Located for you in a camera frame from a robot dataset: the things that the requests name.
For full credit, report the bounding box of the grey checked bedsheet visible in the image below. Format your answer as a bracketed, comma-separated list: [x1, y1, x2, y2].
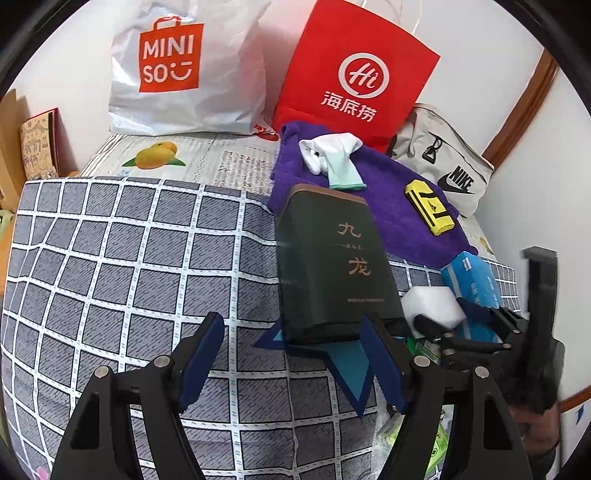
[1, 177, 385, 479]

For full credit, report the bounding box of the white mint sock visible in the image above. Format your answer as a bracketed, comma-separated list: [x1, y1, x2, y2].
[298, 133, 367, 191]

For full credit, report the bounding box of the blue tissue pack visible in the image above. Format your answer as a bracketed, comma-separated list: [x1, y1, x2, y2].
[441, 252, 503, 343]

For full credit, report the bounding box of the wooden door frame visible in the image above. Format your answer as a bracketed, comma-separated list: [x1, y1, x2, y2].
[483, 49, 559, 169]

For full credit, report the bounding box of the white Miniso plastic bag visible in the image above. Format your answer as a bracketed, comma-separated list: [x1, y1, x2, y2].
[108, 1, 271, 137]

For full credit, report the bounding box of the brown patterned book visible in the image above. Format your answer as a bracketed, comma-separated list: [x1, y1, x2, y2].
[19, 108, 60, 180]

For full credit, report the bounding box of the green tissue packet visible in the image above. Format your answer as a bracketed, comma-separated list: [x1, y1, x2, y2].
[373, 337, 446, 479]

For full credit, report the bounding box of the yellow black tag item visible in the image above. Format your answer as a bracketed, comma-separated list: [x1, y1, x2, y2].
[405, 180, 456, 236]

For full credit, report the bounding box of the beige Nike bag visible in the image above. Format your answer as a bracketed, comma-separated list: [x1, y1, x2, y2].
[389, 104, 494, 217]

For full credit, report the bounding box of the purple towel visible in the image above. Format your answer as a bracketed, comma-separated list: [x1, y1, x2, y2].
[267, 121, 478, 269]

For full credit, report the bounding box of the blue star patch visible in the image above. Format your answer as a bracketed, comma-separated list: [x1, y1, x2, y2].
[253, 317, 375, 417]

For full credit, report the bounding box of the red Haidilao paper bag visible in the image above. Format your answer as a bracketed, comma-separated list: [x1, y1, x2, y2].
[273, 0, 440, 152]

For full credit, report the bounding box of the person's left hand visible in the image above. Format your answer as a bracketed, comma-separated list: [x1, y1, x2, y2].
[508, 403, 560, 456]

